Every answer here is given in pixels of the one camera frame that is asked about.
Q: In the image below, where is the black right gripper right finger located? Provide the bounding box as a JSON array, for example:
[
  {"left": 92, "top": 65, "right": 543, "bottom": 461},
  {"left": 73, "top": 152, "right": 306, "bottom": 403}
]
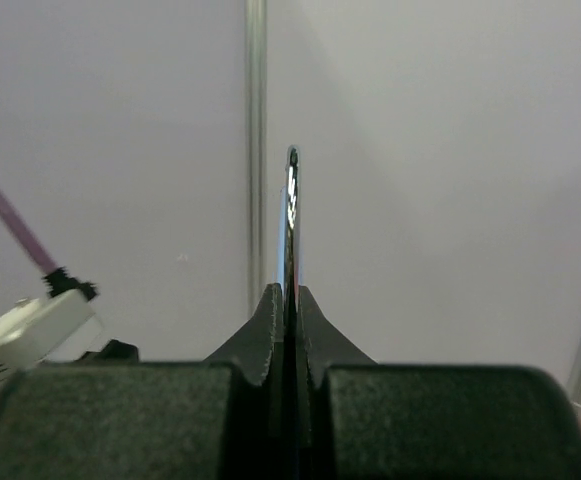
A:
[{"left": 297, "top": 288, "right": 581, "bottom": 479}]

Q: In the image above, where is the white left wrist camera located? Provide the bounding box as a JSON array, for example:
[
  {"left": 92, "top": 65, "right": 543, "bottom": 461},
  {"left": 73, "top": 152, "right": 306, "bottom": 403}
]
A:
[{"left": 0, "top": 268, "right": 104, "bottom": 389}]

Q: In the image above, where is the blue hanger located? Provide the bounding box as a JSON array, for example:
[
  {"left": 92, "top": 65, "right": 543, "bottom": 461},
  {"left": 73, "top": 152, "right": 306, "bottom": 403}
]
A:
[{"left": 277, "top": 144, "right": 303, "bottom": 311}]

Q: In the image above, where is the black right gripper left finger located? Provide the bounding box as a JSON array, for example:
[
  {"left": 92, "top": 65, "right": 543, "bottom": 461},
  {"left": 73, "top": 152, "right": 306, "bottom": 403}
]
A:
[{"left": 0, "top": 284, "right": 284, "bottom": 479}]

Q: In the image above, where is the aluminium corner frame post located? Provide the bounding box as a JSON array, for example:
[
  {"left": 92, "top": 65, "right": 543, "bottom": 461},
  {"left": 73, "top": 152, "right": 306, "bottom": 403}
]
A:
[{"left": 245, "top": 0, "right": 267, "bottom": 311}]

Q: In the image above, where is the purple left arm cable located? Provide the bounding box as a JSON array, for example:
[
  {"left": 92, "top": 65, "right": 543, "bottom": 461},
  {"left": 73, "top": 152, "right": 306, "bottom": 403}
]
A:
[{"left": 0, "top": 159, "right": 61, "bottom": 277}]

